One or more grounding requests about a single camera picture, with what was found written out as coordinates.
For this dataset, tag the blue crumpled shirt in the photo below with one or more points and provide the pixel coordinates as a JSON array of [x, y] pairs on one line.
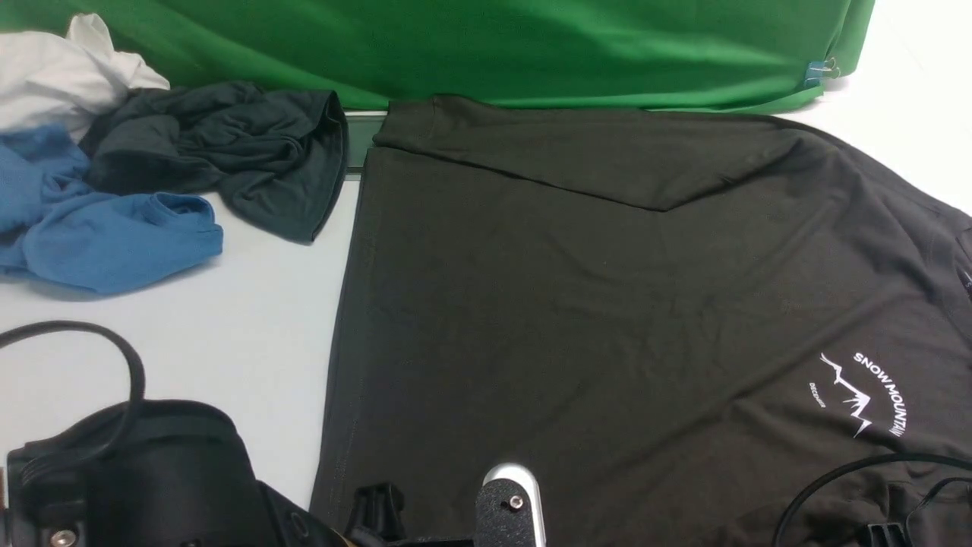
[[56, 228]]

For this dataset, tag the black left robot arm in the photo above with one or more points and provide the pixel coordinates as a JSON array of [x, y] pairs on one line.
[[181, 477]]

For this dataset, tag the green backdrop cloth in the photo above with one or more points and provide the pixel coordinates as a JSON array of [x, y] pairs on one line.
[[707, 56]]

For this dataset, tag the white crumpled shirt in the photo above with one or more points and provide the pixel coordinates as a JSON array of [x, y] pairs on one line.
[[70, 80]]

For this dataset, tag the blue binder clip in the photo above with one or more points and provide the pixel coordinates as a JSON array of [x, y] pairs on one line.
[[820, 71]]

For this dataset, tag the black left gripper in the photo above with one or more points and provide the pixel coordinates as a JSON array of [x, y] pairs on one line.
[[375, 520]]

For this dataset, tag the dark teal crumpled shirt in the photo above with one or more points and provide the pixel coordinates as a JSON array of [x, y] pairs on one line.
[[276, 158]]

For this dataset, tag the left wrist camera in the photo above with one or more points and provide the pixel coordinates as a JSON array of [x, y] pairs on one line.
[[508, 509]]

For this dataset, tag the gray long sleeve shirt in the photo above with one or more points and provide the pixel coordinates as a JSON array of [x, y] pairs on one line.
[[676, 321]]

